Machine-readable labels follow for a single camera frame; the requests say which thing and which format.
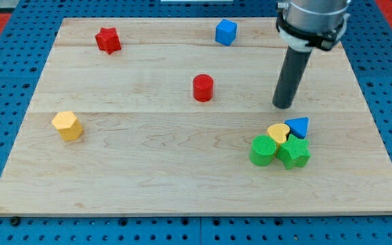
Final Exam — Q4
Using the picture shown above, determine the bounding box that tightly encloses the blue cube block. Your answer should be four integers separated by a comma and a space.
214, 19, 238, 46

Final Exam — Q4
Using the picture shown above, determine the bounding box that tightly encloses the blue triangle block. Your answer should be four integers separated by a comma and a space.
284, 117, 309, 139

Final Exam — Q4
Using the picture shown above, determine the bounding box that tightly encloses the green cylinder block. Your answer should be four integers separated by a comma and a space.
249, 135, 278, 167

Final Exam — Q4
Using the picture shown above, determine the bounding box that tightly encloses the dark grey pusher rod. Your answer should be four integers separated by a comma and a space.
272, 47, 311, 109

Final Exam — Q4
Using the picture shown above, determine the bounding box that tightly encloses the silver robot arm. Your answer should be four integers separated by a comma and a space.
276, 0, 350, 52

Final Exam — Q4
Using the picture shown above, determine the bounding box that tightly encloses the green star block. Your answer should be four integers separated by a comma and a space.
276, 134, 311, 170

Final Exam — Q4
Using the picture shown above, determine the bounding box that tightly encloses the yellow hexagon block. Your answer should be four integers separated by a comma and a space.
52, 111, 83, 141

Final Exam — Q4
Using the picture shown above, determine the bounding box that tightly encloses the yellow heart block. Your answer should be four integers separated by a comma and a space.
266, 123, 291, 145

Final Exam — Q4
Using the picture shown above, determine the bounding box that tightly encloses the red star block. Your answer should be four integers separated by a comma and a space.
95, 27, 122, 54

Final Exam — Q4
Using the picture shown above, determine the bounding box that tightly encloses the red cylinder block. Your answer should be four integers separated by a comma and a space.
193, 74, 214, 102

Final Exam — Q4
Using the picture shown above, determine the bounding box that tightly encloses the light wooden board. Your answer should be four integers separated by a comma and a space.
0, 18, 392, 217

